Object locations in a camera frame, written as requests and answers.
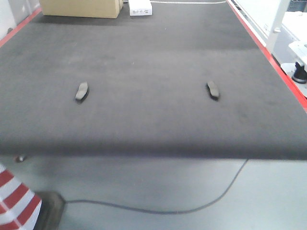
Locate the long white box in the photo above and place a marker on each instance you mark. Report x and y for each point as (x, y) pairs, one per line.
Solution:
(140, 8)

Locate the dark conveyor belt mat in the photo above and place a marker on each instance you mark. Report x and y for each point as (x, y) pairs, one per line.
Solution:
(147, 88)

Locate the grey brake pad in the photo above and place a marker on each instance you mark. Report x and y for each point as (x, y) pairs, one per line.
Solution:
(213, 90)
(82, 92)

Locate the white conveyor side guard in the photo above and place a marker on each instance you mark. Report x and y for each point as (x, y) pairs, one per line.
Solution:
(281, 27)

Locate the cardboard box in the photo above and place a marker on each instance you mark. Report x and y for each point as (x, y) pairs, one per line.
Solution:
(109, 9)

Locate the red white traffic cone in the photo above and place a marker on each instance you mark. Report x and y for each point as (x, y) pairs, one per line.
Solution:
(24, 209)

